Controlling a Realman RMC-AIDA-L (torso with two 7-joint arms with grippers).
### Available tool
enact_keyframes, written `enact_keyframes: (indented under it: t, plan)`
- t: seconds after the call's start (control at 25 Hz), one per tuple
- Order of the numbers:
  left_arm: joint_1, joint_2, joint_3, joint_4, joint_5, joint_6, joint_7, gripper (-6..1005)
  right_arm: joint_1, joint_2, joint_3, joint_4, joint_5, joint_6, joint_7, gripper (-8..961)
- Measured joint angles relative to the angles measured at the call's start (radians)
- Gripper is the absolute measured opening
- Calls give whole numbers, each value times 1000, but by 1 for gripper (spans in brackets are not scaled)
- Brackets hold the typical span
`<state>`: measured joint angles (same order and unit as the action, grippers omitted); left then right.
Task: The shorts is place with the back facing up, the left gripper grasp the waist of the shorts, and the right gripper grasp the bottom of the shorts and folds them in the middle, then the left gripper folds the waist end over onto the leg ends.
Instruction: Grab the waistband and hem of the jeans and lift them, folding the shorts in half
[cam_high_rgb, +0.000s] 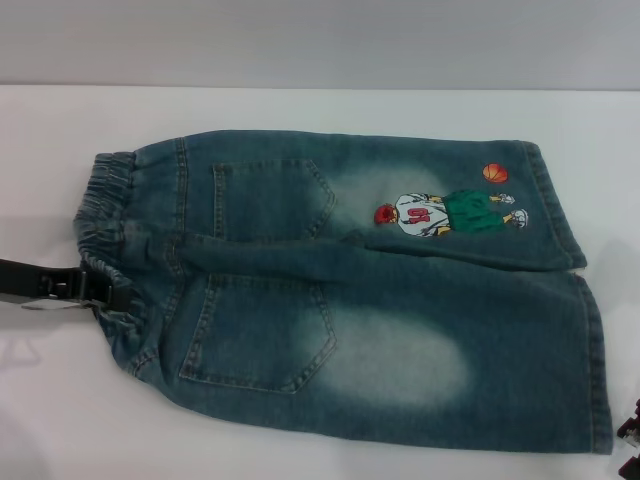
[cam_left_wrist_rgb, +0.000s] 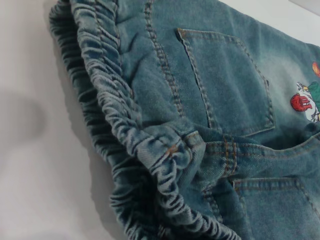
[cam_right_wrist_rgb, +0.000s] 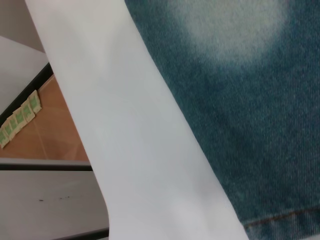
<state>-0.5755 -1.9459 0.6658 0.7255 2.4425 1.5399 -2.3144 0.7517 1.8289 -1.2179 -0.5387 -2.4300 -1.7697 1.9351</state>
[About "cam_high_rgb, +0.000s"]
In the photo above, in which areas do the blue denim shorts with embroidery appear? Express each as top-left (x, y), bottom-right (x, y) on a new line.
top-left (73, 128), bottom-right (615, 457)

